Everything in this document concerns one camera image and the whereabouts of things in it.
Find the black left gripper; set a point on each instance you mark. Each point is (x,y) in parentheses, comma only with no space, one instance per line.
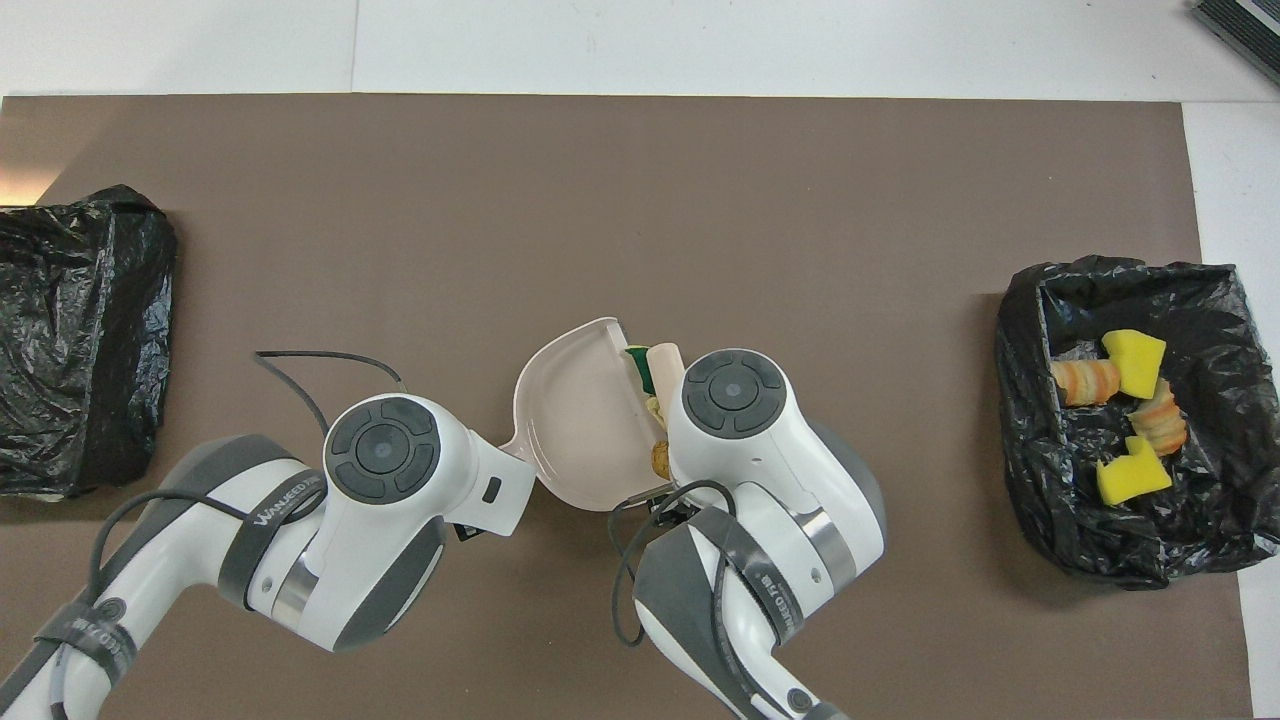
(466,532)

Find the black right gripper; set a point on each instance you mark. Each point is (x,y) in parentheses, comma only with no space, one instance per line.
(672,512)

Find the brown nugget toy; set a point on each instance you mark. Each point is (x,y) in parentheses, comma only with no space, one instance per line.
(661,459)

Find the beige plastic dustpan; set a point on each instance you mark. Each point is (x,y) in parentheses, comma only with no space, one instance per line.
(580,420)

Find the green yellow sponge piece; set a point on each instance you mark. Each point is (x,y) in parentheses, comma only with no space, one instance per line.
(640,366)

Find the beige hand brush black bristles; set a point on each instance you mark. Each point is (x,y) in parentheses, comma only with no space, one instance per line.
(664,362)

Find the crusty bread chunk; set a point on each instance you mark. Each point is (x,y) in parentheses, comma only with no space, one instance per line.
(1160,422)
(1085,382)

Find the notched yellow sponge piece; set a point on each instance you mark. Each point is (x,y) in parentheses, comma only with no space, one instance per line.
(1133,472)

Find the yellow sponge block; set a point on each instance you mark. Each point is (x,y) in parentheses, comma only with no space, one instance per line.
(1135,360)

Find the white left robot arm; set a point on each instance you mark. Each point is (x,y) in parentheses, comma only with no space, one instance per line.
(450,450)

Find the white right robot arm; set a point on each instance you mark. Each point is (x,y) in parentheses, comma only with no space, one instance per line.
(770,470)

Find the bin wrapped black bag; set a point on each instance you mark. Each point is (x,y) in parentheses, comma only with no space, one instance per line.
(80,330)

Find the open bin black bag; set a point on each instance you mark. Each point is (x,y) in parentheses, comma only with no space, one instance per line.
(1200,330)

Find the brown paper table mat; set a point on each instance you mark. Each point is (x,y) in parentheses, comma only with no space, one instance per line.
(400,250)

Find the dark ribbed device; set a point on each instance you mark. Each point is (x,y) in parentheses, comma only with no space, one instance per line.
(1250,25)

